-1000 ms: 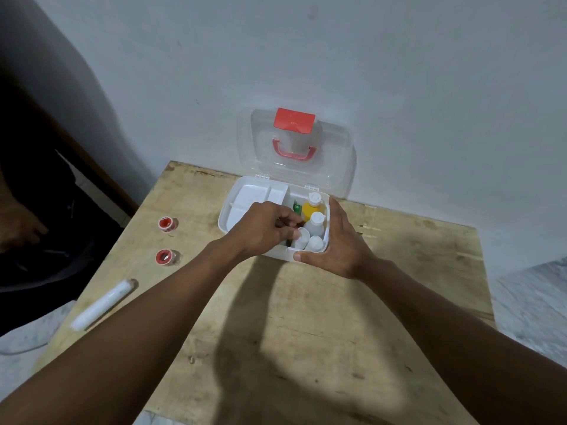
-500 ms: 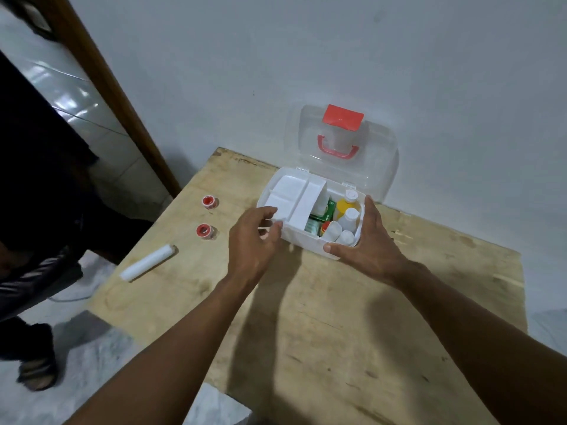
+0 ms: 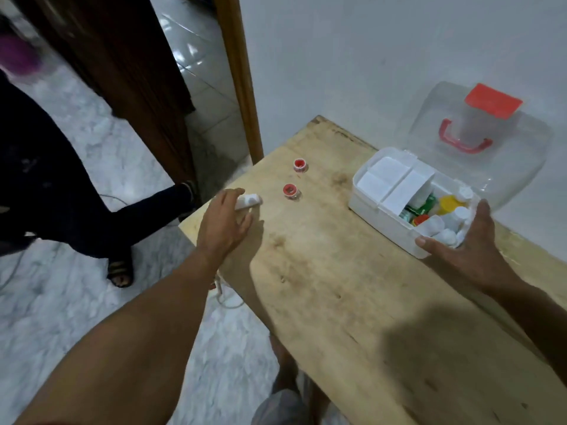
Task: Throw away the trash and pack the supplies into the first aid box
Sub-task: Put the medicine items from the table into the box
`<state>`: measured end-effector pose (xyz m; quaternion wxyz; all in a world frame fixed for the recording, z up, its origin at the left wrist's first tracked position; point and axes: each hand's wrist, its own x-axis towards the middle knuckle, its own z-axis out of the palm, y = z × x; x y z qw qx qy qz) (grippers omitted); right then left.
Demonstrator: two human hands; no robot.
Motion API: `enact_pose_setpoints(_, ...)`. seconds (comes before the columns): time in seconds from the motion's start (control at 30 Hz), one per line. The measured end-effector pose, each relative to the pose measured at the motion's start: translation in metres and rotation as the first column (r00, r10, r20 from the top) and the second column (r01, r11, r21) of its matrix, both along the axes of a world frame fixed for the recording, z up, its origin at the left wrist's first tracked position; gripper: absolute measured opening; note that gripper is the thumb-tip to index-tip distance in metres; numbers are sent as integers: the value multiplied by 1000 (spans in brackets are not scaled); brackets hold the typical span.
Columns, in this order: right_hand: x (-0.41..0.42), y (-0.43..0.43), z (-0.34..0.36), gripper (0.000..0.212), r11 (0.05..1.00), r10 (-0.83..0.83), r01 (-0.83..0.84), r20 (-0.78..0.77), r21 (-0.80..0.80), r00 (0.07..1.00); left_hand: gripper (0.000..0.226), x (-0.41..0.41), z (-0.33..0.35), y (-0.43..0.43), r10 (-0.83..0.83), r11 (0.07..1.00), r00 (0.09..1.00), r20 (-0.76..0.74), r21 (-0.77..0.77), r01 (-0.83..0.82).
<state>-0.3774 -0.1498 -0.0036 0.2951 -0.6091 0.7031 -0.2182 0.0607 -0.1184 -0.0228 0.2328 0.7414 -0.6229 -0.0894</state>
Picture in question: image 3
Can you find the yellow-capped bottle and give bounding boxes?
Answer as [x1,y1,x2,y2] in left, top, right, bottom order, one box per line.
[436,195,466,216]

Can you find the green medicine packet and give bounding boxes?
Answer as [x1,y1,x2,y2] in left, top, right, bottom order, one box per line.
[400,194,438,223]

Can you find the white cable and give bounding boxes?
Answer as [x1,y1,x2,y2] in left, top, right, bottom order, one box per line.
[214,269,247,310]

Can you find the purple blurry object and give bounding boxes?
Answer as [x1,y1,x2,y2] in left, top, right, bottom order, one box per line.
[0,34,43,77]

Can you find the dark wooden door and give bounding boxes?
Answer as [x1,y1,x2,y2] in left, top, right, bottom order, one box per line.
[8,0,198,205]

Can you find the person's right forearm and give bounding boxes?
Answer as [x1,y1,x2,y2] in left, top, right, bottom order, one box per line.
[484,276,567,390]

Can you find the clear plastic box lid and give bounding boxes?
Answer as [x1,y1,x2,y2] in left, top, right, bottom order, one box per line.
[393,81,555,214]

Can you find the person's right hand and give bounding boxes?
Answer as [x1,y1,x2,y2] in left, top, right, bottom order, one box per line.
[415,199,518,298]

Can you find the person's left forearm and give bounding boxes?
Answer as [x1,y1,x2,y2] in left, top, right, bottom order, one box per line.
[13,247,223,425]

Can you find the person's grey shorts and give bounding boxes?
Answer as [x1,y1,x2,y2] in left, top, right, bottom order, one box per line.
[251,388,313,425]

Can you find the light wooden door frame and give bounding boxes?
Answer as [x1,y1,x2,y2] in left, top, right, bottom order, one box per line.
[213,0,265,165]

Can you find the white compartment tray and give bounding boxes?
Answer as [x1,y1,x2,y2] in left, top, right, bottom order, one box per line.
[356,155,437,217]

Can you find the small white bottle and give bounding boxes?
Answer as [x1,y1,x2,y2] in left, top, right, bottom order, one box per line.
[234,194,263,212]

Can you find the person's left hand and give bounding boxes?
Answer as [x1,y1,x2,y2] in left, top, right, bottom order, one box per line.
[197,188,253,263]

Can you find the red lid handle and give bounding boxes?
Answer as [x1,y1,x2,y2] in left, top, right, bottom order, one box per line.
[439,118,493,155]

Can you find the white plastic medicine box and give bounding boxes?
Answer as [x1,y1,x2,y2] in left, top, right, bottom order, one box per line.
[348,147,482,260]

